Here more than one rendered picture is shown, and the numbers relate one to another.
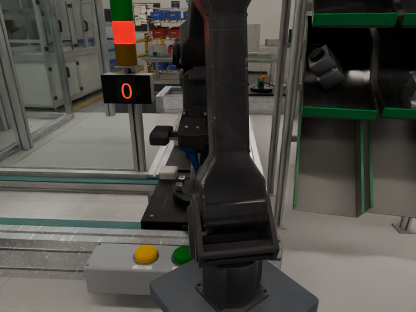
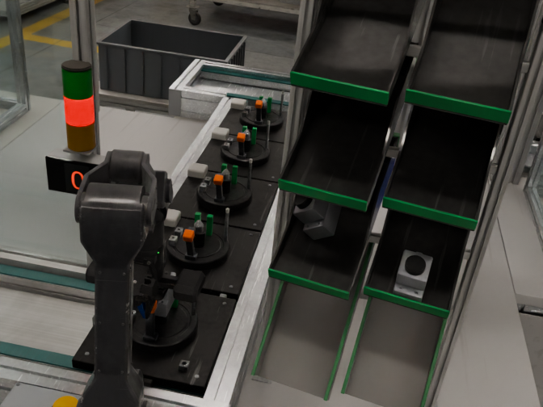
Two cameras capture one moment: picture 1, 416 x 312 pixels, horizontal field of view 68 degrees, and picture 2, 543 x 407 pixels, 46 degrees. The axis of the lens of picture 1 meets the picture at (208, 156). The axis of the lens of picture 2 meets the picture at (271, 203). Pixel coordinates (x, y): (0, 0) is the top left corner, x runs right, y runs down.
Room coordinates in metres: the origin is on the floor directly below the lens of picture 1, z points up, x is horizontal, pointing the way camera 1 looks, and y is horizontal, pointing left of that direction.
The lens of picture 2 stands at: (-0.22, -0.23, 1.81)
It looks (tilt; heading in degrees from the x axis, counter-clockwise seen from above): 31 degrees down; 4
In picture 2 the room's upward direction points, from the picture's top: 6 degrees clockwise
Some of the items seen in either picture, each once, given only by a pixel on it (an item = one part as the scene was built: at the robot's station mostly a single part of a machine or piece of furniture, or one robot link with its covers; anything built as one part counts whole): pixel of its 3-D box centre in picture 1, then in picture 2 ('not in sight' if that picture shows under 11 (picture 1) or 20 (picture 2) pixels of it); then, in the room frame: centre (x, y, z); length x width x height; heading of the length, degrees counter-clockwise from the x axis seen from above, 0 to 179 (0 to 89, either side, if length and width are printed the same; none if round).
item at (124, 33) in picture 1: (124, 32); (79, 107); (0.79, 0.20, 1.33); 0.05 x 0.05 x 0.05
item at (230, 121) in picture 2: not in sight; (262, 110); (1.65, -0.04, 1.01); 0.24 x 0.24 x 0.13; 87
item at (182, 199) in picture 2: not in sight; (225, 182); (1.16, -0.01, 1.01); 0.24 x 0.24 x 0.13; 87
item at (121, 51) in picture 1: (125, 54); (81, 133); (0.79, 0.20, 1.28); 0.05 x 0.05 x 0.05
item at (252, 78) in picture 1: (251, 78); not in sight; (6.18, -0.86, 0.40); 0.61 x 0.41 x 0.22; 83
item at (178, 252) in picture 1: (184, 257); not in sight; (0.45, 0.04, 0.96); 0.04 x 0.04 x 0.02
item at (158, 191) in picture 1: (201, 197); (160, 330); (0.66, 0.02, 0.96); 0.24 x 0.24 x 0.02; 87
